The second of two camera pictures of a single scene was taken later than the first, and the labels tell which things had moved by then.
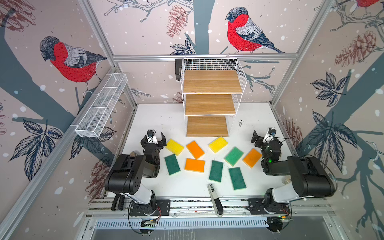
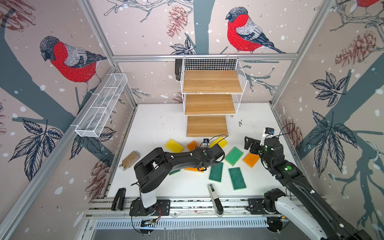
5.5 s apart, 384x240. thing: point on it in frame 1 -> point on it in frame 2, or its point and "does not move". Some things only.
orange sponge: [195, 149] does not move
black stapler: [121, 202] does not move
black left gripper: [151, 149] -> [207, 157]
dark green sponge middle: [216, 171] does not move
